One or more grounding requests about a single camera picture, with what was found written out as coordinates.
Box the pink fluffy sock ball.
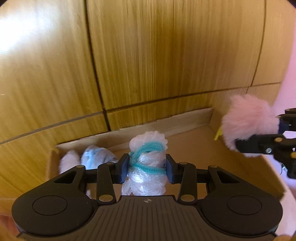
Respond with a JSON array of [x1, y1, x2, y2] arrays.
[[221, 94, 280, 151]]

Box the white sock roll turquoise band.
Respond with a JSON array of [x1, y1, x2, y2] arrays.
[[121, 131, 168, 196]]

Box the blue-grey sock roll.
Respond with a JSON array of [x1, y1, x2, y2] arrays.
[[81, 146, 118, 170]]

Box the cardboard tray box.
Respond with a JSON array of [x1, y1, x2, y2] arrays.
[[46, 108, 287, 199]]

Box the pale lilac sock roll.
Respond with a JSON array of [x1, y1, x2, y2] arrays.
[[59, 150, 81, 174]]

